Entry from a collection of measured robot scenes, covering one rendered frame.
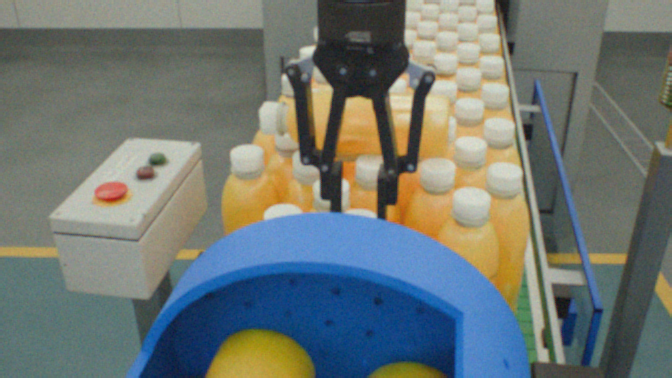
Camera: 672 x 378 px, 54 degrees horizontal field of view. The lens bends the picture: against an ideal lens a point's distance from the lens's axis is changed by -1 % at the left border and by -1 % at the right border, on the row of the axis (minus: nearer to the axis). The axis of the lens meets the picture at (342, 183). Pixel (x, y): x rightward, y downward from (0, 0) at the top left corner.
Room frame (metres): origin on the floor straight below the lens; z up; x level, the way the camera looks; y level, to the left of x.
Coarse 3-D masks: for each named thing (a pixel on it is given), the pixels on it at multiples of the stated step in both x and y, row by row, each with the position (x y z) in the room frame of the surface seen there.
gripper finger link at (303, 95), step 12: (288, 72) 0.56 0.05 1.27; (300, 72) 0.56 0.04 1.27; (300, 84) 0.56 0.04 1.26; (300, 96) 0.56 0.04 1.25; (312, 96) 0.58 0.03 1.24; (300, 108) 0.56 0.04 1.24; (312, 108) 0.58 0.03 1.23; (300, 120) 0.56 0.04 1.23; (312, 120) 0.57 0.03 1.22; (300, 132) 0.56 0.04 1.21; (312, 132) 0.57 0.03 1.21; (300, 144) 0.56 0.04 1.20; (312, 144) 0.58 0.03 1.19; (300, 156) 0.56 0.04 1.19; (312, 156) 0.56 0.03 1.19
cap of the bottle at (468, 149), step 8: (456, 144) 0.74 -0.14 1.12; (464, 144) 0.74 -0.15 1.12; (472, 144) 0.74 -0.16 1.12; (480, 144) 0.74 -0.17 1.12; (456, 152) 0.73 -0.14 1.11; (464, 152) 0.73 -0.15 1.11; (472, 152) 0.72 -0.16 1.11; (480, 152) 0.72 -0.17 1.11; (464, 160) 0.73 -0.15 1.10; (472, 160) 0.72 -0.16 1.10; (480, 160) 0.73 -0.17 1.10
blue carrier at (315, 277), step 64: (256, 256) 0.35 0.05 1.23; (320, 256) 0.34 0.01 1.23; (384, 256) 0.34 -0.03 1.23; (448, 256) 0.37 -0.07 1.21; (192, 320) 0.40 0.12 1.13; (256, 320) 0.39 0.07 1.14; (320, 320) 0.39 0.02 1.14; (384, 320) 0.38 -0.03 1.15; (448, 320) 0.37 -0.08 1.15; (512, 320) 0.36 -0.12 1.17
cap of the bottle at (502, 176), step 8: (488, 168) 0.68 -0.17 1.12; (496, 168) 0.67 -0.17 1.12; (504, 168) 0.67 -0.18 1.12; (512, 168) 0.67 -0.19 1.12; (488, 176) 0.67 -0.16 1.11; (496, 176) 0.66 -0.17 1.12; (504, 176) 0.65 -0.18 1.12; (512, 176) 0.65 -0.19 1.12; (520, 176) 0.66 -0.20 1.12; (488, 184) 0.67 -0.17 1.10; (496, 184) 0.66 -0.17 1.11; (504, 184) 0.65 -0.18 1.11; (512, 184) 0.65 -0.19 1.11; (520, 184) 0.66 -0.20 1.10
